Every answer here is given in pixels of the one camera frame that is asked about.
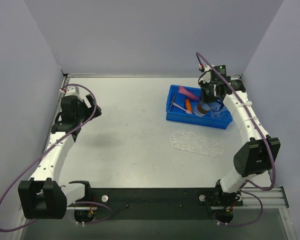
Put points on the pink toothpaste tube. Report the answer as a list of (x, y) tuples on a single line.
[(182, 90)]

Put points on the grey toothbrush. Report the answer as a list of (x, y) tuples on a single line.
[(172, 102)]

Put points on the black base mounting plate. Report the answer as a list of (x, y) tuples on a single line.
[(158, 203)]

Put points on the clear textured oval tray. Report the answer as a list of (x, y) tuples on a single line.
[(197, 143)]

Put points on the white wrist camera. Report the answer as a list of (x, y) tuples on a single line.
[(207, 75), (70, 91)]

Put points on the orange toothpaste tube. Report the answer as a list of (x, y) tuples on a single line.
[(188, 105)]

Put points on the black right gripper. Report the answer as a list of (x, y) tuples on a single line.
[(207, 93)]

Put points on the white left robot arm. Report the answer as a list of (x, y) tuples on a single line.
[(42, 197)]

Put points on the clear cup brown band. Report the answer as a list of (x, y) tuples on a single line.
[(201, 109)]

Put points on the blue plastic divided bin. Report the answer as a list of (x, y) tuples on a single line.
[(178, 115)]

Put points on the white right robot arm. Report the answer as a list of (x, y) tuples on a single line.
[(259, 150)]

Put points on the pink toothbrush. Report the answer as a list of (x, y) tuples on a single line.
[(179, 107)]

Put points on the clear textured acrylic stand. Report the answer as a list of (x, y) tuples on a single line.
[(220, 112)]

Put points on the aluminium frame rail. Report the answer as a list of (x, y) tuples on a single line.
[(273, 199)]

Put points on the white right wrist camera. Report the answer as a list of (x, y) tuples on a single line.
[(207, 75)]

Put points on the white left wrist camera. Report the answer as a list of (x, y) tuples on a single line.
[(70, 91)]

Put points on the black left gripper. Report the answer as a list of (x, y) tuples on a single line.
[(90, 105)]

